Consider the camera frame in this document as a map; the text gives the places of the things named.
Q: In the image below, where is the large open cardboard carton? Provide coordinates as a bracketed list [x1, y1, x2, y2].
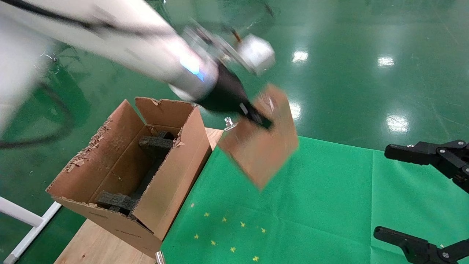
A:
[46, 96, 213, 259]

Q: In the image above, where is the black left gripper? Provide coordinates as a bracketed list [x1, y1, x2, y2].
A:
[197, 64, 274, 129]

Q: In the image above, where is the white metal frame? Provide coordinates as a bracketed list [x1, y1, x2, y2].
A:
[0, 196, 63, 264]

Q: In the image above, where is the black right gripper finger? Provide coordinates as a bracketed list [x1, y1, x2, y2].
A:
[384, 139, 469, 193]
[373, 226, 469, 264]

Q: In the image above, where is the green table cloth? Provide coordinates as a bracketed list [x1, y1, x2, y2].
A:
[161, 136, 469, 264]

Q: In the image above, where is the small brown cardboard box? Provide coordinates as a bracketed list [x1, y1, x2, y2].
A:
[218, 84, 299, 191]

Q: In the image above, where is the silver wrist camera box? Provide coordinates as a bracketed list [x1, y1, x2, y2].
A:
[234, 34, 276, 77]

